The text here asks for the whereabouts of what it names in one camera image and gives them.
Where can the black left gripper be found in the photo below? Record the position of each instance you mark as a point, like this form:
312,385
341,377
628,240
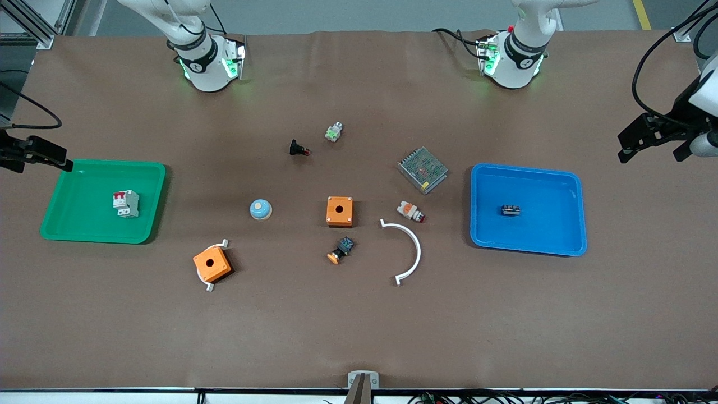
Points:
680,114

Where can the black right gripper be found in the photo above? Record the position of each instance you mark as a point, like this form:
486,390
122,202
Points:
12,152

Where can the white circuit breaker red switches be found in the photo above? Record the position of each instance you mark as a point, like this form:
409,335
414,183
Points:
126,203

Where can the black cylindrical capacitor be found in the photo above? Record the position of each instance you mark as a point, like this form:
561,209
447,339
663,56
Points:
510,210

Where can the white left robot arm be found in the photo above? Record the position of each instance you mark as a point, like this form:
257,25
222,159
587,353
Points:
516,59

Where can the green plastic tray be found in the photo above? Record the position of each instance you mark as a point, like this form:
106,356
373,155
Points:
84,213

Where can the blue plastic tray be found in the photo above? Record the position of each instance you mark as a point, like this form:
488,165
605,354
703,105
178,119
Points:
538,185

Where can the orange box with hole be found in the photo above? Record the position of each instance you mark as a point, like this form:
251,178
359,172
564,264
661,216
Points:
340,211
212,264

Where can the orange box with brackets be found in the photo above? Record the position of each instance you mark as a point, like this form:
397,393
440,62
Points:
210,287

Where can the blue dome buzzer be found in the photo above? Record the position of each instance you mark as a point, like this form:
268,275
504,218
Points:
261,209

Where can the perforated metal power supply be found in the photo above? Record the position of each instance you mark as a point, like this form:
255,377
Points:
423,169

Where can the white half-round pipe clamp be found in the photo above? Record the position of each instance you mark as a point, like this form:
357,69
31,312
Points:
418,249

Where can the black orange push button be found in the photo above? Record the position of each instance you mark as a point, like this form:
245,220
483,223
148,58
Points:
342,249

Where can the aluminium frame post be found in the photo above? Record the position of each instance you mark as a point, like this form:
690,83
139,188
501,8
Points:
45,40
681,35

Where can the white table edge rail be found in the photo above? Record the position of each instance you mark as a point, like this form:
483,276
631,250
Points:
112,397

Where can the red push button switch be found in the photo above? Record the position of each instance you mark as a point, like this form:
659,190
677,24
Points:
408,210

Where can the black switch with red tip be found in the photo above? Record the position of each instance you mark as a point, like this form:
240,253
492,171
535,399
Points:
297,148

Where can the green white push button switch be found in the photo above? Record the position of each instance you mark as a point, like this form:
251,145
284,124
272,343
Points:
334,132

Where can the grey metal bracket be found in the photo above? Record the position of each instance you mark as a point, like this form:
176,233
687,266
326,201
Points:
351,379

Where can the dark brown post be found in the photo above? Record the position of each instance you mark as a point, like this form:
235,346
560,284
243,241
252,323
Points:
360,393

